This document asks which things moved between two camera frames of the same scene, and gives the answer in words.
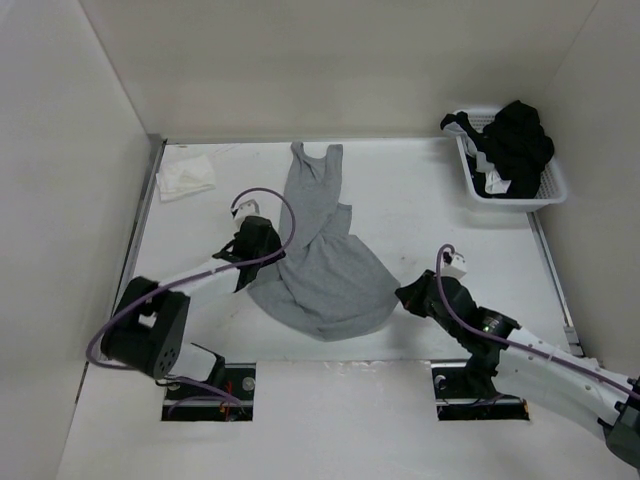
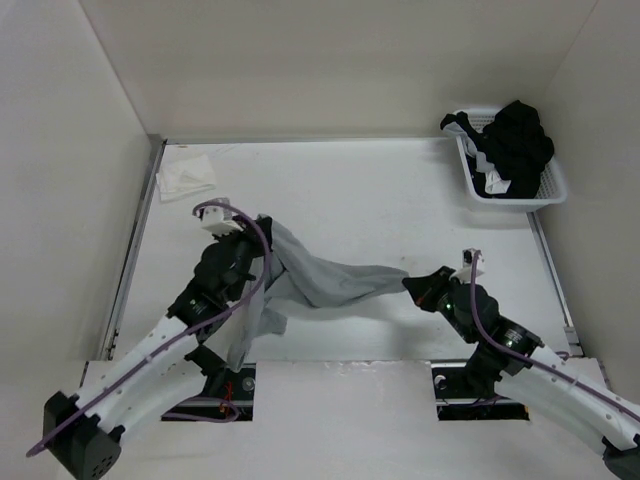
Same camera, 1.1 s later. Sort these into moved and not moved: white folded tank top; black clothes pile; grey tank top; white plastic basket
Moved: grey tank top
Not moved: white folded tank top; black clothes pile; white plastic basket
